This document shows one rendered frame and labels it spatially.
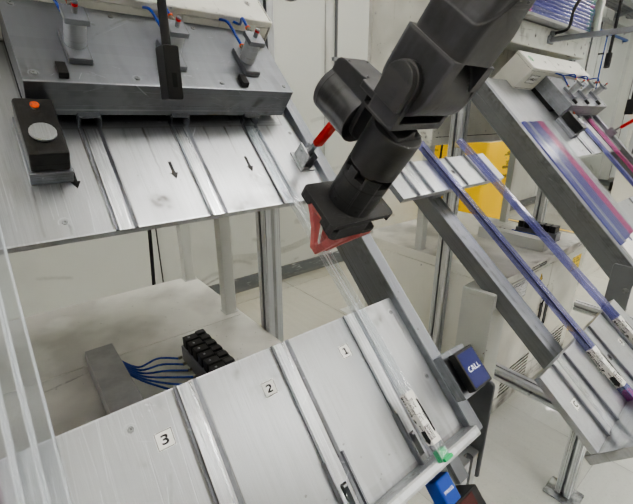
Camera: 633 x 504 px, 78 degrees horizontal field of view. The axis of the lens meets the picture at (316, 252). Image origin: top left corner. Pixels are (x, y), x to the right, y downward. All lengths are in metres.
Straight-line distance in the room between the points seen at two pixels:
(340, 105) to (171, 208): 0.23
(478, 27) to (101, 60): 0.41
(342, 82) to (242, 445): 0.38
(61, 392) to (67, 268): 1.42
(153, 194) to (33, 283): 1.79
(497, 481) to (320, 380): 1.14
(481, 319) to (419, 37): 0.53
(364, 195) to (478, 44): 0.17
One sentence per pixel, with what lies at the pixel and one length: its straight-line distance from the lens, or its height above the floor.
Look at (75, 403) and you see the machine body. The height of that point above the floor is 0.62.
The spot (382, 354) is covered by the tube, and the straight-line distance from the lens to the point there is 0.49.
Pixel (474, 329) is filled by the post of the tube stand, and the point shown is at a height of 0.73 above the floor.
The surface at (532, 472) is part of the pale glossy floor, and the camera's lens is 1.62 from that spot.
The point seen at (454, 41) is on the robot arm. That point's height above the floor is 1.15.
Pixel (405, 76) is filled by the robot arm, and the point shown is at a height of 1.13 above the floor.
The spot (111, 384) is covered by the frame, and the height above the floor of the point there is 0.66.
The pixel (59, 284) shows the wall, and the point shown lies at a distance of 2.28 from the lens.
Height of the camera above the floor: 1.10
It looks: 19 degrees down
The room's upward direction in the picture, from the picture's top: straight up
